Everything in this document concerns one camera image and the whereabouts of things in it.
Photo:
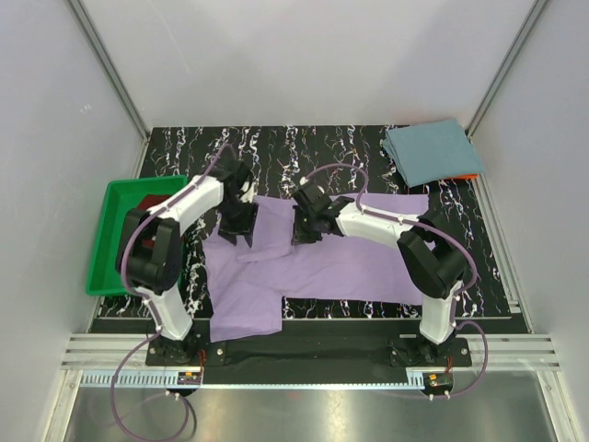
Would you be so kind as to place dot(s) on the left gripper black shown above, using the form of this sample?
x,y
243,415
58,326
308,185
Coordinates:
x,y
244,227

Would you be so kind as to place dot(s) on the aluminium frame post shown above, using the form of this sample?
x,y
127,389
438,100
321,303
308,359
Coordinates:
x,y
100,51
531,21

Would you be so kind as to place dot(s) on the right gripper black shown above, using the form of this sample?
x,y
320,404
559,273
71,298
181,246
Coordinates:
x,y
299,237

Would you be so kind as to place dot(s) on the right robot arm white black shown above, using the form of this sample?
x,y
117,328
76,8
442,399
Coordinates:
x,y
438,265

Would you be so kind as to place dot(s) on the left aluminium frame post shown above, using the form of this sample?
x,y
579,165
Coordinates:
x,y
100,51

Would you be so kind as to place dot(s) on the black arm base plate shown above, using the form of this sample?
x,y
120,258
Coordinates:
x,y
356,348

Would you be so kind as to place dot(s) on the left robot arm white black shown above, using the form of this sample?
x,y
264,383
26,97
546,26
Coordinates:
x,y
150,252

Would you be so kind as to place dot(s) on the folded blue-grey t shirt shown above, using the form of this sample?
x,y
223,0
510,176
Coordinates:
x,y
432,151

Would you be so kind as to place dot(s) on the green plastic bin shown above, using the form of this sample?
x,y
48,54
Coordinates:
x,y
120,197

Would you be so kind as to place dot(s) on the right aluminium frame post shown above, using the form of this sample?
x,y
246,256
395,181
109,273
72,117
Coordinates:
x,y
531,21

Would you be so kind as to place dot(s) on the purple t shirt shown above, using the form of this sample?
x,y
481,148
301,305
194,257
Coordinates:
x,y
247,283

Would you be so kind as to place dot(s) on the white slotted cable duct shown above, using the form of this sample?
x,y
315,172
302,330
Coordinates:
x,y
215,379

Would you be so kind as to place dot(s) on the folded orange t shirt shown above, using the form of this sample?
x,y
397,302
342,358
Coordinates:
x,y
465,177

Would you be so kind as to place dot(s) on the dark red t shirt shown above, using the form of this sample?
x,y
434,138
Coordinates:
x,y
151,200

